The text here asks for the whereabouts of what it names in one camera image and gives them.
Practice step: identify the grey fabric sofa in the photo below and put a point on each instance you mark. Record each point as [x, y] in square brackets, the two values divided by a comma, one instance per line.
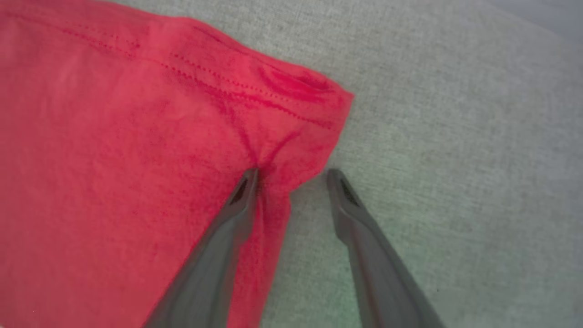
[455, 182]

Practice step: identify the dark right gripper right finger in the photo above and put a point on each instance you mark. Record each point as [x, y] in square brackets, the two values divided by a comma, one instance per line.
[378, 273]

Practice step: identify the red white baseball jersey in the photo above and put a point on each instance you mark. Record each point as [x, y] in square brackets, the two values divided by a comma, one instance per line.
[114, 159]

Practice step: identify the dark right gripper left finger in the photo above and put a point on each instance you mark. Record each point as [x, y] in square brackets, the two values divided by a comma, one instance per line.
[214, 269]

